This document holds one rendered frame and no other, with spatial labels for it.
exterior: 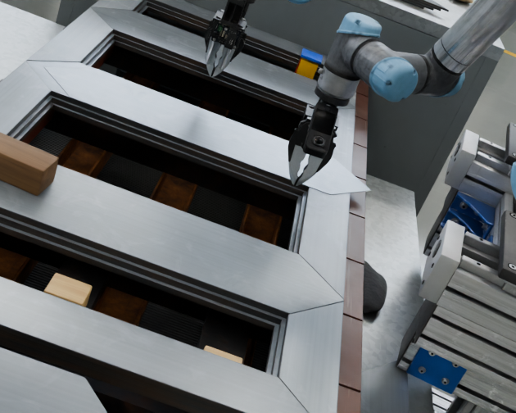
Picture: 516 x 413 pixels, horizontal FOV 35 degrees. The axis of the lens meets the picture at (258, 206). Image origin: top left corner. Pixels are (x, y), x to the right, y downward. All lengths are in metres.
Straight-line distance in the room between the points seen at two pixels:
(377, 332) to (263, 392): 0.56
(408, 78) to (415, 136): 1.15
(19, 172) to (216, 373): 0.47
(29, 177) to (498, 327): 0.80
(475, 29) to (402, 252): 0.66
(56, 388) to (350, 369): 0.47
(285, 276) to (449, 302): 0.27
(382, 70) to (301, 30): 1.06
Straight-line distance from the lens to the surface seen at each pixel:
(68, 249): 1.30
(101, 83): 1.80
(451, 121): 2.60
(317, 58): 2.30
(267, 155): 1.73
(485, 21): 1.49
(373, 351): 1.61
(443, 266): 1.35
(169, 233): 1.37
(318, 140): 1.53
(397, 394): 1.47
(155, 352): 1.13
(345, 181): 1.76
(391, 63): 1.46
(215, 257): 1.35
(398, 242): 2.00
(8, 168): 1.37
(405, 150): 2.63
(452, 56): 1.53
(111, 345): 1.12
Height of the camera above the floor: 1.59
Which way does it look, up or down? 29 degrees down
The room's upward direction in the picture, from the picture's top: 22 degrees clockwise
